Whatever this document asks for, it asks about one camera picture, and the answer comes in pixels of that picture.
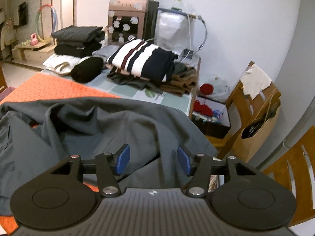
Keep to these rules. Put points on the black storage box with items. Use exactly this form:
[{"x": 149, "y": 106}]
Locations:
[{"x": 211, "y": 117}]

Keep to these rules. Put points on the striped navy white sweater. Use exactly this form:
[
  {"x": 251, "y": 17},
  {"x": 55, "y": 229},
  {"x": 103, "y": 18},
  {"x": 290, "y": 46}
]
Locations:
[{"x": 143, "y": 59}]

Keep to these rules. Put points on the dark grey garment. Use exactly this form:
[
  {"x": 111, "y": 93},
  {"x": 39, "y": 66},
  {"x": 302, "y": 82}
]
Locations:
[{"x": 92, "y": 126}]

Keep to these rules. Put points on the colourful hula hoop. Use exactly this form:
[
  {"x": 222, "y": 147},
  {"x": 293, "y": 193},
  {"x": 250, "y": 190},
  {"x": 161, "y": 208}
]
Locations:
[{"x": 41, "y": 23}]

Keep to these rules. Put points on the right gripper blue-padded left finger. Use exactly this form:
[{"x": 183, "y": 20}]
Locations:
[{"x": 108, "y": 166}]

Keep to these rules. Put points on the brown paper bag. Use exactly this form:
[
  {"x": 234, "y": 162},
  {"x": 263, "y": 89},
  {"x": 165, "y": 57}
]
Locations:
[{"x": 253, "y": 136}]

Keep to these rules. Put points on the black rolled garment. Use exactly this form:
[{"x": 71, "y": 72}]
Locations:
[{"x": 87, "y": 70}]

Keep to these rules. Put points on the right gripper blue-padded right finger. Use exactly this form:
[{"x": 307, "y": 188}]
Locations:
[{"x": 198, "y": 168}]

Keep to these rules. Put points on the pink kettlebell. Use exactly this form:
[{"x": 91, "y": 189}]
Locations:
[{"x": 34, "y": 40}]

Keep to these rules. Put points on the orange patterned table mat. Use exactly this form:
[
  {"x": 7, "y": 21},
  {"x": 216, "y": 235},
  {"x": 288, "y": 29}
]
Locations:
[{"x": 49, "y": 88}]

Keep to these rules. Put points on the low wooden cabinet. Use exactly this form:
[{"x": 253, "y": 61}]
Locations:
[{"x": 39, "y": 52}]

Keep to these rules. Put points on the stack of dark folded clothes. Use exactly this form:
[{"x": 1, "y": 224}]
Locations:
[{"x": 78, "y": 41}]

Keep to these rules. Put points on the pink water dispenser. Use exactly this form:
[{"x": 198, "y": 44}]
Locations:
[{"x": 128, "y": 19}]

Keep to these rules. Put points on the white folded garment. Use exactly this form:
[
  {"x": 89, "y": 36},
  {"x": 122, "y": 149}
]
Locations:
[{"x": 62, "y": 64}]

